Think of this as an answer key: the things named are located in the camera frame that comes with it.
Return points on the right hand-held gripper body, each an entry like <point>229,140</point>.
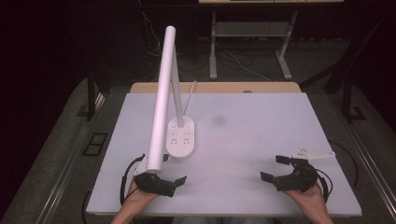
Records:
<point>295,182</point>

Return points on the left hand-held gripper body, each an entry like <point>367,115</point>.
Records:
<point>154,184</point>

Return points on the white desk lamp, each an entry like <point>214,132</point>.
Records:
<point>162,93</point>

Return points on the person's left hand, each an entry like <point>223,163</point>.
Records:
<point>137,196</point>

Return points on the person's right hand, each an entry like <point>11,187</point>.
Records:
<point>309,199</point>

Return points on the black metal stand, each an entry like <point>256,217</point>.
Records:
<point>91,96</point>
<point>347,99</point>

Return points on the black floor frame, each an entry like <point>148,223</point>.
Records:
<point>95,143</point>

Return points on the metal frame desk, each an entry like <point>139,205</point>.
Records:
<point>249,29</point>

